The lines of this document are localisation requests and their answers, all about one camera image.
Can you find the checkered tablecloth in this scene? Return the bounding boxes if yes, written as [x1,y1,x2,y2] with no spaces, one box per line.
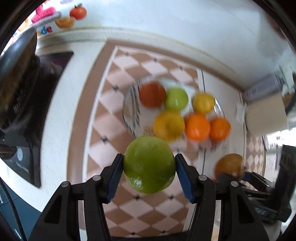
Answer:
[68,39,269,238]

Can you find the small green lime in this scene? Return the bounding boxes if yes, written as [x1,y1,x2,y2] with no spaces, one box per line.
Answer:
[164,87,189,111]

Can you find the sliding glass door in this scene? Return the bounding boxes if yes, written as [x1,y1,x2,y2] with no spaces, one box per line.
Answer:
[264,128,296,158]

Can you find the orange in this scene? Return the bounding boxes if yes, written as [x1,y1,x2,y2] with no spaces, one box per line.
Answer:
[209,118,232,142]
[184,113,211,142]

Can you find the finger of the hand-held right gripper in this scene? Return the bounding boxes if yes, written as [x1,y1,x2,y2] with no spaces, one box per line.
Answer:
[242,171,277,197]
[217,173,243,186]

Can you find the red-orange round fruit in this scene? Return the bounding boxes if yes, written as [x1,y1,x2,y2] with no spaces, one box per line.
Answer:
[139,82,167,108]

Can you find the oval patterned plate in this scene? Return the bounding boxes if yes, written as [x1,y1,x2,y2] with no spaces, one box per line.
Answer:
[121,77,226,153]

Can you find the blue cabinet front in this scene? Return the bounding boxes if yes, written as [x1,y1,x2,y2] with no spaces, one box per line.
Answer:
[0,183,28,241]

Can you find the large green lime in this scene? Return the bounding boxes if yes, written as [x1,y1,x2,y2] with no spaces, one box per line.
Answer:
[123,136,176,194]

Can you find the yellow lemon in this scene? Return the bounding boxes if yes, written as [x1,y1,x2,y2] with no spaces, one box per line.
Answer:
[153,110,185,142]
[192,92,216,114]

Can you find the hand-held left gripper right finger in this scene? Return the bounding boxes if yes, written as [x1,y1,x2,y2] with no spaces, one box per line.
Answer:
[174,153,271,241]

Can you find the black wok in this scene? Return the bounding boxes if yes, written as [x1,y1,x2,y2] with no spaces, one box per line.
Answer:
[0,25,41,130]

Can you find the black gas stove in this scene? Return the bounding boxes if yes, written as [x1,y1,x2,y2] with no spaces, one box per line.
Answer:
[0,52,74,188]

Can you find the white folded tissue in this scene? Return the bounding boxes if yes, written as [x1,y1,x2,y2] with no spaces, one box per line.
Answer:
[235,102,248,123]

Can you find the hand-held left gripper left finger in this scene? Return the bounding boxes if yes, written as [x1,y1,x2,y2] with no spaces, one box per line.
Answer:
[28,153,124,241]

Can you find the cream utensil holder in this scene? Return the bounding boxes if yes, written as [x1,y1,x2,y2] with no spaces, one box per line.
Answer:
[244,82,289,136]

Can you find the dark red apple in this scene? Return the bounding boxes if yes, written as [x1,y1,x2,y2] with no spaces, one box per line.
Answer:
[215,153,245,180]

